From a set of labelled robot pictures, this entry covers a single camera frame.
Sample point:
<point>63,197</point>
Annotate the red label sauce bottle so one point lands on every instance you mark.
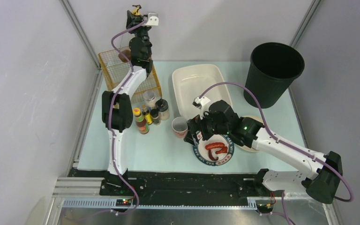
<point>140,121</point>

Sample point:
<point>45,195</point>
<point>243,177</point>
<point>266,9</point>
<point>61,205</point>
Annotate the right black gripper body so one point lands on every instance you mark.
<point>194,130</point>

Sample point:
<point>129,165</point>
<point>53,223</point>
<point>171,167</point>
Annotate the white rectangular basin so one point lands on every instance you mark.
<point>190,82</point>

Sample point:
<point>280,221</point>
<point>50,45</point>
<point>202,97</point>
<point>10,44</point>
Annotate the blue rimmed plate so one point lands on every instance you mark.
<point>216,151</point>

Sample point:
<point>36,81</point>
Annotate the black trash bin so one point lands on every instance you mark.
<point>273,68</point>

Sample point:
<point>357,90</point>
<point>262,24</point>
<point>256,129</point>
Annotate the black lid spice jar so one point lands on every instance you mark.
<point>163,108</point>

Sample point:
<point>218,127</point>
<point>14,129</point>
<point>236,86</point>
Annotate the pink ceramic mug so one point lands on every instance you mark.
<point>180,127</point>

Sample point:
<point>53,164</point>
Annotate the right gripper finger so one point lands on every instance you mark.
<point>191,135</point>
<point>205,128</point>

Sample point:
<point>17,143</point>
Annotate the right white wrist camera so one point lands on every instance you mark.
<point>202,104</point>

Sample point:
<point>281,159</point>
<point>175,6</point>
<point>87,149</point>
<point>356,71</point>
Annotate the dark red sausage piece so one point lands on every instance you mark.
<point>212,155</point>

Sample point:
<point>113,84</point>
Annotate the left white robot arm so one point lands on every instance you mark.
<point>117,113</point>

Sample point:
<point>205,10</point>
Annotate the yellow label sauce bottle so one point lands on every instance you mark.
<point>146,114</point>

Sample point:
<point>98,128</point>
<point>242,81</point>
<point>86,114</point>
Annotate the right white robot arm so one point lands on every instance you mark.
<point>319,174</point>

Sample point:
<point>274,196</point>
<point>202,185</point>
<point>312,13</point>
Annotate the aluminium frame post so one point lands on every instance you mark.
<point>70,12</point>
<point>305,22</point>

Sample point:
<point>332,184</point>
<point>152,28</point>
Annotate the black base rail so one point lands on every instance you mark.
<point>186,189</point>

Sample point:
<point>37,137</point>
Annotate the aluminium frame post left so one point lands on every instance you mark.
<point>70,12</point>

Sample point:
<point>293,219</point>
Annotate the aluminium frame post right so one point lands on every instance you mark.
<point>305,22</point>

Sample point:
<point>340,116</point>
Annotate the small black cap jar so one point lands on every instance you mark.
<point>155,116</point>

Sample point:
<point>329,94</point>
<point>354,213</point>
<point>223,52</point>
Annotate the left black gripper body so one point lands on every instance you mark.
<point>133,18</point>

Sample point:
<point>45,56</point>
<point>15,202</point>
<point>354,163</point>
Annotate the dark sauce glass bottle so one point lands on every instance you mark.
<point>125,52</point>

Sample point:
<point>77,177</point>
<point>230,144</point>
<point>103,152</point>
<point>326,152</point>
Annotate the white lid spice jar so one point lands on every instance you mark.
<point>150,98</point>

